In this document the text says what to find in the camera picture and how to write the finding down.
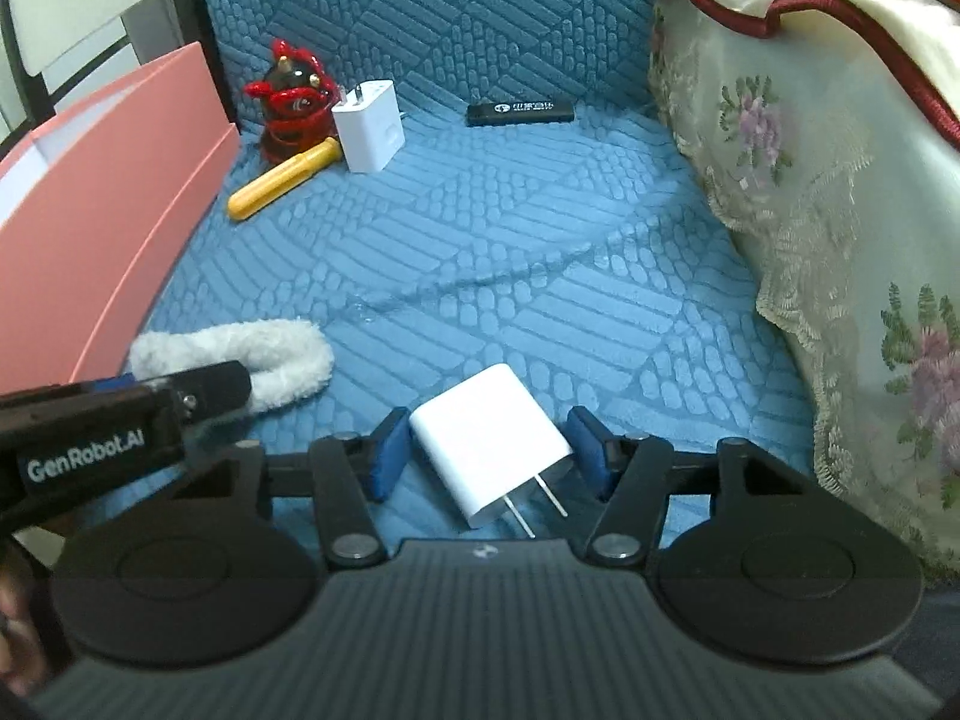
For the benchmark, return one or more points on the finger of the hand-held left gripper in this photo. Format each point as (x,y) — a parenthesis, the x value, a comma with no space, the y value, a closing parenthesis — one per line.
(217,388)

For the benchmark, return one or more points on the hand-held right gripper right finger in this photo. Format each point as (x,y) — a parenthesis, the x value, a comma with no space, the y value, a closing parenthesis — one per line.
(589,457)

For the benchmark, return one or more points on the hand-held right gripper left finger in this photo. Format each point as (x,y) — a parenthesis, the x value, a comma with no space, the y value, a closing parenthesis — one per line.
(387,457)

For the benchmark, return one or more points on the white fluffy scrunchie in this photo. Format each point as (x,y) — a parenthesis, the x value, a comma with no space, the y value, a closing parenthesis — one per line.
(247,356)

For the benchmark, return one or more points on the pink cardboard box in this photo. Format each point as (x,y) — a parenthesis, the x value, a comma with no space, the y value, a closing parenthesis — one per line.
(105,225)

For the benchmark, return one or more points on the yellow pen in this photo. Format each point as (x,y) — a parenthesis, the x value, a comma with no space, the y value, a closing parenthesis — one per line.
(285,178)

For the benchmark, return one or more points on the red and black figurine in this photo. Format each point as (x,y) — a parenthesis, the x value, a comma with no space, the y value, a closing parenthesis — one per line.
(294,101)

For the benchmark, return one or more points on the thick white wall charger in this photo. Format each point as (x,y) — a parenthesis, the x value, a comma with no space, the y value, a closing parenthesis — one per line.
(369,127)

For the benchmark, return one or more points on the black usb stick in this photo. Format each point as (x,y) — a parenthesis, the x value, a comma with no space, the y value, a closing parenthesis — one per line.
(519,112)

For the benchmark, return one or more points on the person's left forearm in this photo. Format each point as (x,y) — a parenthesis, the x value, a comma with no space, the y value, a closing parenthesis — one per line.
(16,630)

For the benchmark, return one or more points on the blue textured sofa cover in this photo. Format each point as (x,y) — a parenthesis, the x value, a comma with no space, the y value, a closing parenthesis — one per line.
(480,255)

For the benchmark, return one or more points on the floral lace cloth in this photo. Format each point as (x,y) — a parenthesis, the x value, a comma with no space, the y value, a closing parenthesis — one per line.
(840,255)

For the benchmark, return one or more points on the white chair with black frame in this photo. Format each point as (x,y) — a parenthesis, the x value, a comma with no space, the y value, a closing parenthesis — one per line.
(67,7)

